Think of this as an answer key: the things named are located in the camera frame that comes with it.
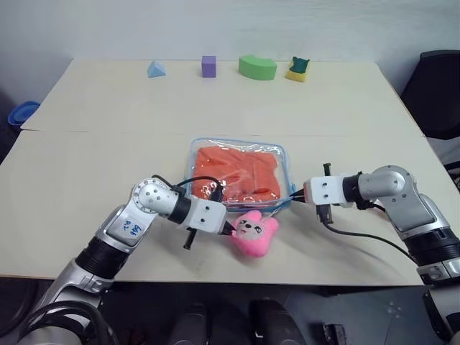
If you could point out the clear plastic pouch blue trim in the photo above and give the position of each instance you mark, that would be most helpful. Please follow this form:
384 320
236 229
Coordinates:
284 169

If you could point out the yellow sponge green top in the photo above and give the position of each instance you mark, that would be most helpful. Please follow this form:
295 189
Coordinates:
298 72

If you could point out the dark rounded shape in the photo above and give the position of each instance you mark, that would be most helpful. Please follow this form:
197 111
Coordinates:
196 325

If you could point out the black chair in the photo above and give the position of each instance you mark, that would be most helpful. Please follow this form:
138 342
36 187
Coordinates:
435 97

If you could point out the small black flat object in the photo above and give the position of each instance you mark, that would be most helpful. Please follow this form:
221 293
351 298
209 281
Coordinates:
335 331

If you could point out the purple foam cube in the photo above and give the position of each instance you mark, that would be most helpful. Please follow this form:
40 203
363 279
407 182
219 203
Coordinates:
208 66

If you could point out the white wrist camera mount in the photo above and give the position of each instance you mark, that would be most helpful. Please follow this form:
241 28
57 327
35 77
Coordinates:
206 215
323 190

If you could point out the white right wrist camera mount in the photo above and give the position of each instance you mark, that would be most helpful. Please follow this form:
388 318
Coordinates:
323 190

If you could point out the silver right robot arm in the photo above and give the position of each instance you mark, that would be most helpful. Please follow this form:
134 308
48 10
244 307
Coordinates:
406 205

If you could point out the light blue foam wedge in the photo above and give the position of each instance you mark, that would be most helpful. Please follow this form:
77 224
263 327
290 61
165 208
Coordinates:
156 70

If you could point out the blue plastic bin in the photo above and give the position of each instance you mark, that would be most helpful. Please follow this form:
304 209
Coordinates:
23 113

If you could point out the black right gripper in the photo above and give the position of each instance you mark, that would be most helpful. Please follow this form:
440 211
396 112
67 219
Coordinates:
325 213

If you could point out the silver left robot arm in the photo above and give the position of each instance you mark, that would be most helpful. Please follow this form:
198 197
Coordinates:
143 201

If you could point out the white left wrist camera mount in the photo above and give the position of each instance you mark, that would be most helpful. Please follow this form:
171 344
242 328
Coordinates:
206 215

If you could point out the pink plush toy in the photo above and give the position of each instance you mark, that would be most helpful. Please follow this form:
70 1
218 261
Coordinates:
253 233

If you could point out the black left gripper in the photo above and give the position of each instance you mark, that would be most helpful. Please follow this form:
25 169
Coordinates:
189 238

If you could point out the orange cloth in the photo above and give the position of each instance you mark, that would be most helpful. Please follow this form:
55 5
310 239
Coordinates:
244 169

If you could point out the green foam arc block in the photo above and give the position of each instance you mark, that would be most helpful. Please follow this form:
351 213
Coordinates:
257 68

